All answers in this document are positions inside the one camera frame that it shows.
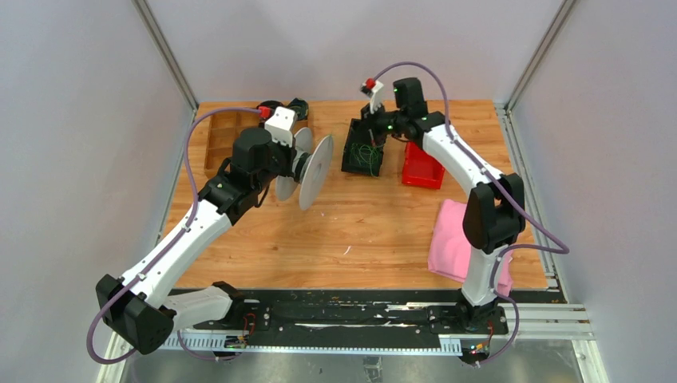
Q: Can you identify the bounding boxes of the pink cloth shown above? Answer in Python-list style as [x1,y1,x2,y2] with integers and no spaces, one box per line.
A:
[428,199,513,306]

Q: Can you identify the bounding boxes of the wooden compartment tray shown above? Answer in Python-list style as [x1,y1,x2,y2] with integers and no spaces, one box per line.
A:
[204,111,259,178]

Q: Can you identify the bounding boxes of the aluminium frame rail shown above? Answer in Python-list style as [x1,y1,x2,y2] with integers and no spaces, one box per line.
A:
[494,0,608,382]
[95,0,198,382]

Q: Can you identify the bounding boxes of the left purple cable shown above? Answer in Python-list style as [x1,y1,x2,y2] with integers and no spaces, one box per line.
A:
[85,105,271,365]

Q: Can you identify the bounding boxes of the grey filament spool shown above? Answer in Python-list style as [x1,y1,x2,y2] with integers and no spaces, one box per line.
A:
[275,127,334,211]

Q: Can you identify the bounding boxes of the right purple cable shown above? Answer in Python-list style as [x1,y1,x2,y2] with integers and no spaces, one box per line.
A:
[365,61,571,367]

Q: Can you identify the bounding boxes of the green wire in black bin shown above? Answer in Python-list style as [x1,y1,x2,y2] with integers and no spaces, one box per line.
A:
[351,142,385,175]

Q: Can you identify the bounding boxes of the red plastic bin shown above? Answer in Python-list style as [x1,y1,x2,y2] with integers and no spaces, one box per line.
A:
[401,142,445,190]

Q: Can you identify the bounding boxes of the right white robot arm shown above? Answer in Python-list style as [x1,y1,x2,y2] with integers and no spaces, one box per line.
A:
[356,77,525,333]

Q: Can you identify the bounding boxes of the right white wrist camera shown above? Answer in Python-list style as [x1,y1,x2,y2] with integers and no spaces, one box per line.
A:
[360,77,384,114]

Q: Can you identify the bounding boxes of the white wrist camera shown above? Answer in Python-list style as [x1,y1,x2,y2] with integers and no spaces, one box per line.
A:
[360,77,384,114]
[264,106,297,148]

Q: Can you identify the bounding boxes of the purple cable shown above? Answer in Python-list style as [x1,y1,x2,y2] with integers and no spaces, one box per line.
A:
[85,105,271,365]
[365,61,571,367]

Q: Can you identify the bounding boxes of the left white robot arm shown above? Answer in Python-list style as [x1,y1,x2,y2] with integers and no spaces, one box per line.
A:
[94,127,313,354]

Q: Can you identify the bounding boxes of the right aluminium frame rail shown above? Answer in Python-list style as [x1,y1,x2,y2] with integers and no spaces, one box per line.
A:
[494,0,608,382]

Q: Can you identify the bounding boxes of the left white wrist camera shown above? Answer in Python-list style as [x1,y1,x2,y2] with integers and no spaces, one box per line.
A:
[264,106,297,148]

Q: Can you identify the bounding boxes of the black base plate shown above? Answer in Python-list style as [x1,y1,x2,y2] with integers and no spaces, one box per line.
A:
[168,287,512,351]

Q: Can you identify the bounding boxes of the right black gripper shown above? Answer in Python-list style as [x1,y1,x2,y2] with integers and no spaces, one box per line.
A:
[351,101,407,148]

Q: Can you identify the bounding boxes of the black plastic bin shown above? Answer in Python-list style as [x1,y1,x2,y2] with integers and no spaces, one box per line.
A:
[341,119,386,177]

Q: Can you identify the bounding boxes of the dark patterned cloth roll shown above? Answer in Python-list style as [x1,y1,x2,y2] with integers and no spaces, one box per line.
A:
[287,97,310,121]

